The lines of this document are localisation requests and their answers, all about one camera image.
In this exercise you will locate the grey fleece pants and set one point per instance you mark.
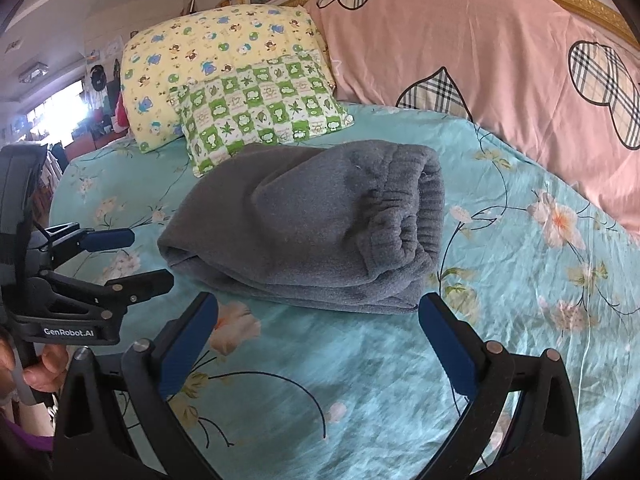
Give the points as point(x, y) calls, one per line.
point(300, 230)

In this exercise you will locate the green checked pillow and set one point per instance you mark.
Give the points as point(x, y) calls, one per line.
point(260, 110)

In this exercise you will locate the teal floral bed sheet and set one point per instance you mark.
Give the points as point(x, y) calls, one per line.
point(380, 385)

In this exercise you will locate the purple garment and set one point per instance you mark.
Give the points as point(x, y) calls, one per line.
point(25, 437)

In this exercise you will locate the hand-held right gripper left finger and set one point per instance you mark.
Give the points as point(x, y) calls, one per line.
point(192, 340)

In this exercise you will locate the yellow cartoon print pillow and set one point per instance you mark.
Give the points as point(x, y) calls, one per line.
point(200, 45)

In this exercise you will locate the pink quilt with plaid hearts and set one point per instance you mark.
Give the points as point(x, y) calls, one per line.
point(475, 35)

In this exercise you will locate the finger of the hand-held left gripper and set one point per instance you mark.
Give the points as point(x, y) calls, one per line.
point(107, 239)
point(145, 285)

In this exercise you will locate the person's left hand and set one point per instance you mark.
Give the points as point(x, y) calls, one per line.
point(47, 372)

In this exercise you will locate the ceiling light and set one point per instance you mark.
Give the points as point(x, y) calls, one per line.
point(34, 72)

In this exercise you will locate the red cloth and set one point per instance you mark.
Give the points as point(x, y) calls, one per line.
point(121, 112)

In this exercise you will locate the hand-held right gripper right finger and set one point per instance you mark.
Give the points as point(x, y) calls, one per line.
point(447, 345)

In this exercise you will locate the window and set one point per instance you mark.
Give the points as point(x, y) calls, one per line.
point(57, 102)

